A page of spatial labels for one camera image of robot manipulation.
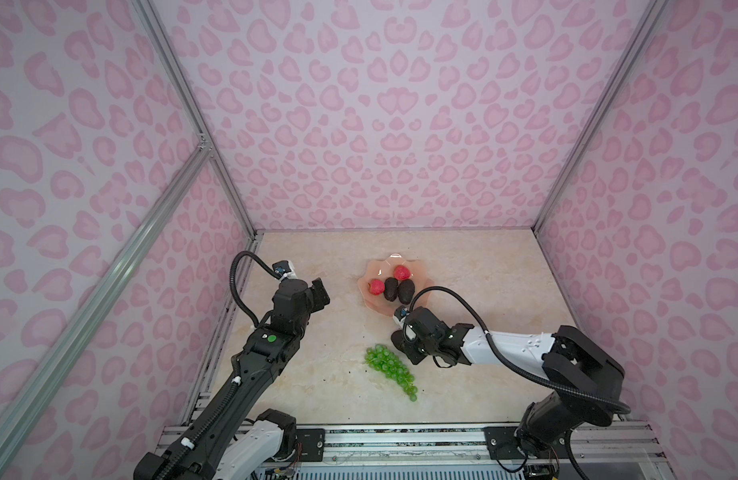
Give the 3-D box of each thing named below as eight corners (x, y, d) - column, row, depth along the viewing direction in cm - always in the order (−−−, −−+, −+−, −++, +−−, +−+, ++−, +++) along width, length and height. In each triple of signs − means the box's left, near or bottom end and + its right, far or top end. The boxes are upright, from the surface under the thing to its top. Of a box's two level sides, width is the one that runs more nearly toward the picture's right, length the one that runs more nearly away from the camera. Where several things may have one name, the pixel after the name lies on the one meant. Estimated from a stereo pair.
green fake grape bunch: (363, 360, 89) (362, 352, 84) (375, 346, 91) (374, 338, 87) (413, 403, 81) (415, 397, 77) (425, 386, 84) (427, 380, 79)
